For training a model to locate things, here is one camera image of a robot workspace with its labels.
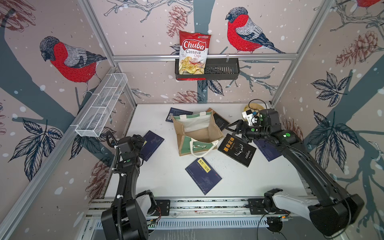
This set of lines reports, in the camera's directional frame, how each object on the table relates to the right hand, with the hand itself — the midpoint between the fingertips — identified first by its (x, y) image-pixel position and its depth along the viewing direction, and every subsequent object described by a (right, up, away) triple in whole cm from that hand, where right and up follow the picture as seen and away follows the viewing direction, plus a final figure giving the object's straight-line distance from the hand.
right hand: (228, 129), depth 70 cm
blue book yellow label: (-11, -28, +12) cm, 33 cm away
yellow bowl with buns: (+30, +14, +44) cm, 54 cm away
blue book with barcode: (-33, +10, +44) cm, 56 cm away
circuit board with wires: (-37, -45, 0) cm, 59 cm away
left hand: (-49, -5, +14) cm, 51 cm away
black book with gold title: (+12, -15, +22) cm, 30 cm away
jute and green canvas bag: (-15, -6, +31) cm, 35 cm away
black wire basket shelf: (-1, +41, +36) cm, 55 cm away
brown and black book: (+3, +2, +37) cm, 37 cm away
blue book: (-45, -11, +27) cm, 54 cm away
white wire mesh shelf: (-66, +6, +3) cm, 66 cm away
